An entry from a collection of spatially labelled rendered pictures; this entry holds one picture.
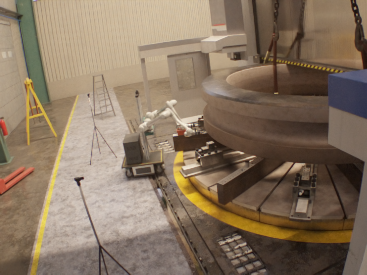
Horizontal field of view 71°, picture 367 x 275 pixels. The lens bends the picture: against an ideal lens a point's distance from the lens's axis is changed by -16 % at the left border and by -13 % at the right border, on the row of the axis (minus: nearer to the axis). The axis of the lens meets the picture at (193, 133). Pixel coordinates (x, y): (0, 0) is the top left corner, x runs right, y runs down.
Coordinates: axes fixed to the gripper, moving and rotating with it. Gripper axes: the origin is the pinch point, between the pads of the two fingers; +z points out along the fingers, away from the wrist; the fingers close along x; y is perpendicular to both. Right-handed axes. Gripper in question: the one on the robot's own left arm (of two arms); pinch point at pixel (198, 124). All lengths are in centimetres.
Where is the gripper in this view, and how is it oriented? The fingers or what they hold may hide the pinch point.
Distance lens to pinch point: 628.7
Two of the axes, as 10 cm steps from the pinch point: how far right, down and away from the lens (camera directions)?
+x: -1.1, -3.3, 9.4
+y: -1.1, -9.3, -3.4
